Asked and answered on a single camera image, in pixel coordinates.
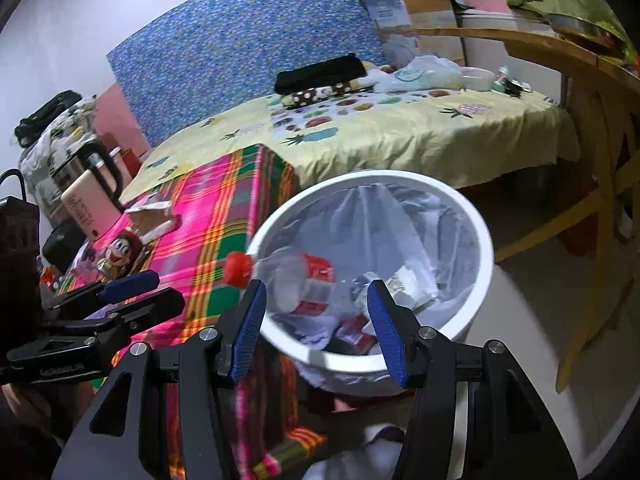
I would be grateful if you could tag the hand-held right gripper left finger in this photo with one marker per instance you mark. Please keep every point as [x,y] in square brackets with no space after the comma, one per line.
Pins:
[247,330]

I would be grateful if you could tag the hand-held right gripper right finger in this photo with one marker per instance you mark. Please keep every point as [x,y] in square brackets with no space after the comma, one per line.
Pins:
[387,335]

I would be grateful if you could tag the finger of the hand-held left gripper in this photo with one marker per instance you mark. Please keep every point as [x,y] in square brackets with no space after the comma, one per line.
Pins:
[145,310]
[130,282]

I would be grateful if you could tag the cartoon face drink can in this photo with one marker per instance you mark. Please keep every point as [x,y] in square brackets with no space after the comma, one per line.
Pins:
[119,252]

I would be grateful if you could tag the brown patterned white carton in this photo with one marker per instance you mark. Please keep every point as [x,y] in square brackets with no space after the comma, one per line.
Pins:
[150,220]

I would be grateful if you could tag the clear plastic bottle red cap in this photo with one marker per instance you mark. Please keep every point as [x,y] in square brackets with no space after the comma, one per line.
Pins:
[300,285]

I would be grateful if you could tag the white round bin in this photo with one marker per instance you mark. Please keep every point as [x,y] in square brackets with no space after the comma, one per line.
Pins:
[470,310]

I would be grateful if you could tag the pink green plaid tablecloth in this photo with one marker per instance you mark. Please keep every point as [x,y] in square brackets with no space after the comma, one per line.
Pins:
[210,220]

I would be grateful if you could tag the translucent bin liner bag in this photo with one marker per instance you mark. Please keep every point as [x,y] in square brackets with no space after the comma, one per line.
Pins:
[425,220]

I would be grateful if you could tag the red object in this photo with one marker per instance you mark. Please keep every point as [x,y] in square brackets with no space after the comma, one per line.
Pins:
[132,160]

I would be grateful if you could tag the person's light trousers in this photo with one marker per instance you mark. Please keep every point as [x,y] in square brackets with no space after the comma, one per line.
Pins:
[370,460]

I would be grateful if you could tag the pineapple print quilt pile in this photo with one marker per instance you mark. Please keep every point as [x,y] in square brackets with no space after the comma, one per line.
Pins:
[55,135]

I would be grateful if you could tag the black bag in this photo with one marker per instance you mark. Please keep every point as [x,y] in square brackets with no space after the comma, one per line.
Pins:
[47,110]

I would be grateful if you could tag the yellow pineapple print bed sheet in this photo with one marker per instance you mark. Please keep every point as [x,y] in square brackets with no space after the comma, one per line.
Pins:
[400,140]

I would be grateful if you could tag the white fruit print cloth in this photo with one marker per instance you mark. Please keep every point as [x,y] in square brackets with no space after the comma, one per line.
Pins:
[320,120]

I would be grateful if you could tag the brown polka dot cloth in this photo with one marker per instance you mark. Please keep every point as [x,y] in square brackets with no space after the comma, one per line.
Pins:
[320,94]

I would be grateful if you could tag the white plastic bag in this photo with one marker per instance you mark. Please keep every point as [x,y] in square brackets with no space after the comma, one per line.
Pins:
[425,75]

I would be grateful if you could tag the black folded clothes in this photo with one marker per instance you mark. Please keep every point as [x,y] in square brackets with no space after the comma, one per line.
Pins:
[320,75]

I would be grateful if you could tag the white bowl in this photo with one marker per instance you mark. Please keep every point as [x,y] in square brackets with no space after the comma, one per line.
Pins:
[477,80]

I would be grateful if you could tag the blue floral board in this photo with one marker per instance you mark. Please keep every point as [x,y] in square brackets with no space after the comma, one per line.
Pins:
[250,35]

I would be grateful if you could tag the small black object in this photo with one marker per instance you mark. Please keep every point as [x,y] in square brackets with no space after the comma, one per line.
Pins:
[515,87]

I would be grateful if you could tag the small green bottle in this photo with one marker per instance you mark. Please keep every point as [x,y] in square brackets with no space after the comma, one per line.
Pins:
[501,80]

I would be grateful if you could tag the wooden table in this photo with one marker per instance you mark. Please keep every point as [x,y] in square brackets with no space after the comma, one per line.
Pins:
[580,110]

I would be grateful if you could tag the printed white bedding package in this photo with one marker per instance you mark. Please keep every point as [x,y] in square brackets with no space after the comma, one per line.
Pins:
[390,15]

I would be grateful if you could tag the brown cardboard box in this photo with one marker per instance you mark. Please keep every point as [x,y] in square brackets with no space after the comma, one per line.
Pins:
[430,5]

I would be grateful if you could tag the metal tray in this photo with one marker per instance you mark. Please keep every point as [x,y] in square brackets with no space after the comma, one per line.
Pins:
[585,27]

